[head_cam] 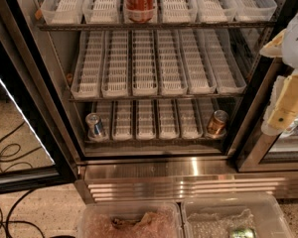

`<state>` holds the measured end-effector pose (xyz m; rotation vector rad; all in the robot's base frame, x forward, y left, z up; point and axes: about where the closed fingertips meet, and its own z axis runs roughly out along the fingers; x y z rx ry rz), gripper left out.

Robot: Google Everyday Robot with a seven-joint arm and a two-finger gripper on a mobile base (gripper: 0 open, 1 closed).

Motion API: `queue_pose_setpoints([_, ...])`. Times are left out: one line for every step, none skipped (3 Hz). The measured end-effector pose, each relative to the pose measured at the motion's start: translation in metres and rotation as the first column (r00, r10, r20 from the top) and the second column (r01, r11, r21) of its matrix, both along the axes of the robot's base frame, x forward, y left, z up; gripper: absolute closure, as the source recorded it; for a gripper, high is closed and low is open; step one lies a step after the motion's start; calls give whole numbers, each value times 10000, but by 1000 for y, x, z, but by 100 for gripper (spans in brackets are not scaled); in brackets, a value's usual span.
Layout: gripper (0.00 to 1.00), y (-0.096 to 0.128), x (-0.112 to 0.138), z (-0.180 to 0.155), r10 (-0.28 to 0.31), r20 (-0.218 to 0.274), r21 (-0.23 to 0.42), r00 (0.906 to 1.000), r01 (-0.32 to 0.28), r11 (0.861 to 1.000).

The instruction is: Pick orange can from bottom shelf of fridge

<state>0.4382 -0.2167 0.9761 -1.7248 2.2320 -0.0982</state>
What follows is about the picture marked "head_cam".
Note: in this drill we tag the wire shelf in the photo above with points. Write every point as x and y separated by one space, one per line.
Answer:
152 26
155 97
155 142

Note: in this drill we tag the middle wire shelf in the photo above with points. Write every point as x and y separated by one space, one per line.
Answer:
155 97

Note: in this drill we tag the bottom wire shelf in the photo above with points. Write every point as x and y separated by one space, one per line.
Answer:
155 142

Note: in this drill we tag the blue silver can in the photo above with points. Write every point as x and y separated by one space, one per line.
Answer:
94 123

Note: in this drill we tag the right clear plastic bin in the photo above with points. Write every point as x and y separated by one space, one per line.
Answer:
215 215

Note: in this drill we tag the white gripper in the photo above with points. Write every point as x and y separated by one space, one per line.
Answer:
297 45

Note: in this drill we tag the top wire shelf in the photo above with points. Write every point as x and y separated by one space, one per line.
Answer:
152 26

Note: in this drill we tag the orange soda can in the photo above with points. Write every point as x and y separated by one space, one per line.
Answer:
217 124

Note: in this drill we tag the right fridge glass door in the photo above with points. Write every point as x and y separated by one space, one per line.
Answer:
256 151

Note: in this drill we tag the left clear plastic bin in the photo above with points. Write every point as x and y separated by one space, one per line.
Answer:
131 219

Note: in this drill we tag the clear plastic bin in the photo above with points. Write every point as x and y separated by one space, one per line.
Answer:
131 219
215 215

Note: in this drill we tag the red cola can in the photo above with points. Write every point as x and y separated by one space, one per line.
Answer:
139 11

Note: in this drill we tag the green can in bin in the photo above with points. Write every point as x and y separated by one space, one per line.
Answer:
242 233

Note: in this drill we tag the steel fridge base grille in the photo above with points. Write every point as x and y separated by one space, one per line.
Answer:
176 180

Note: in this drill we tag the open fridge glass door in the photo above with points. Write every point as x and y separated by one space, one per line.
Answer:
32 151

